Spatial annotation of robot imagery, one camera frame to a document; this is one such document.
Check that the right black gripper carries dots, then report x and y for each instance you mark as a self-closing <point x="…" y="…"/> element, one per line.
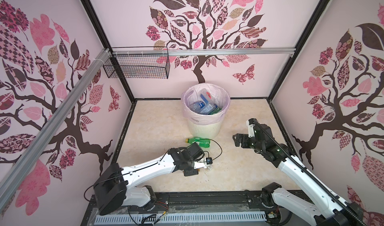
<point x="244" y="137"/>

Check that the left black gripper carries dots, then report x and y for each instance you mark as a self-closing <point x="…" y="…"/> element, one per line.
<point x="191" y="173"/>

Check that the clear bottle green white label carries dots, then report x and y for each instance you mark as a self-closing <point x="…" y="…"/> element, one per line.
<point x="208" y="168"/>

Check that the clear bottle blue label white cap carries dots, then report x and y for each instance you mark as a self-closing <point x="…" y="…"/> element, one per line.
<point x="207" y="109"/>

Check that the clear bottle blue cap red label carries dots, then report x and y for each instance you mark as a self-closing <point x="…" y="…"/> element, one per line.
<point x="206" y="96"/>

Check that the clear bottle blue label front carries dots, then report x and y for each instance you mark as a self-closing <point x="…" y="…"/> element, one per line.
<point x="197" y="106"/>

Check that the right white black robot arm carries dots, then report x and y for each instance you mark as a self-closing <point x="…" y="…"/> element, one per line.
<point x="325" y="207"/>

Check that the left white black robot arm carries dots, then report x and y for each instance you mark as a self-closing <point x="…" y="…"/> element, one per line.
<point x="119" y="186"/>

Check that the cream plastic waste bin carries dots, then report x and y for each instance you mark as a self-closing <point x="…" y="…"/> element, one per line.
<point x="205" y="131"/>

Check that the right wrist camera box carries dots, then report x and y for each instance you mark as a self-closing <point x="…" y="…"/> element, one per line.
<point x="251" y="123"/>

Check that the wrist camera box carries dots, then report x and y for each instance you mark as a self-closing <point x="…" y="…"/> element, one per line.
<point x="202" y="163"/>
<point x="251" y="123"/>

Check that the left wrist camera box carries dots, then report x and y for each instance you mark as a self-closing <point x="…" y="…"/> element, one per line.
<point x="202" y="163"/>

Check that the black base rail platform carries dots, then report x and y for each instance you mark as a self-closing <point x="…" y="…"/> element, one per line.
<point x="207" y="202"/>

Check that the white slotted cable duct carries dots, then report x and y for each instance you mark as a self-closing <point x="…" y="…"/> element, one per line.
<point x="179" y="218"/>

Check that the back aluminium frame rail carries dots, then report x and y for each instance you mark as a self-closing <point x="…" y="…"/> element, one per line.
<point x="210" y="52"/>

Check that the aluminium frame rail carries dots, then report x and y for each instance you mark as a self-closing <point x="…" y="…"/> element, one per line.
<point x="22" y="167"/>
<point x="210" y="52"/>

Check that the black wire mesh basket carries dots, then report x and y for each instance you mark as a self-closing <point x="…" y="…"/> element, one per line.
<point x="149" y="62"/>

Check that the left aluminium frame rail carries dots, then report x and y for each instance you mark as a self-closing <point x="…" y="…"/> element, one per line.
<point x="22" y="167"/>

